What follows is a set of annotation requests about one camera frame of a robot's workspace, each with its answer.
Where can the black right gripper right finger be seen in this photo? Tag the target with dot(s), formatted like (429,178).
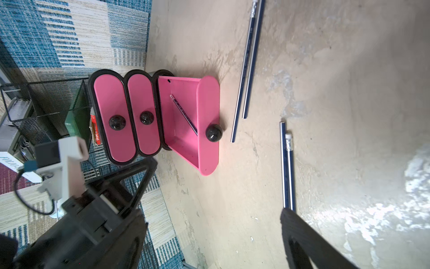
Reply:
(305,248)

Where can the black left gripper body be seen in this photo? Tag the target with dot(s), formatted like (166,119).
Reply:
(110,199)

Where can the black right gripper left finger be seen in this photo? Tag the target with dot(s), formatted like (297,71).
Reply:
(65,246)

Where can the black pink drawer unit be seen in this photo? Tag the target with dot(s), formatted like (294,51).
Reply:
(153,78)

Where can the dark blue pencil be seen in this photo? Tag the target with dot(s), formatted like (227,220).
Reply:
(285,190)
(290,174)
(183,113)

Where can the pink top drawer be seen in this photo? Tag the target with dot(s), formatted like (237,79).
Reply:
(114,116)

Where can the pink drawer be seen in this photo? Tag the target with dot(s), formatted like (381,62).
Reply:
(114,116)
(189,106)
(144,113)

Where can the pink bottom drawer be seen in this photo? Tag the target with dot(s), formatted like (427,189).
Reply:
(189,106)

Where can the black pencil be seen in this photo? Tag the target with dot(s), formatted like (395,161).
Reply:
(249,40)
(253,58)

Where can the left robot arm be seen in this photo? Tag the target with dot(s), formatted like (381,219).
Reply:
(102,229)

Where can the red book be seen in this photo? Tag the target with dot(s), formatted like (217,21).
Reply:
(94,130)

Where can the green book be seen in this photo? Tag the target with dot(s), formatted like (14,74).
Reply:
(78,117)

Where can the white folio box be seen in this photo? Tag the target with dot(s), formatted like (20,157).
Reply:
(13,154)

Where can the black mesh shelf rack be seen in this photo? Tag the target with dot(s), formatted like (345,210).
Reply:
(50,101)

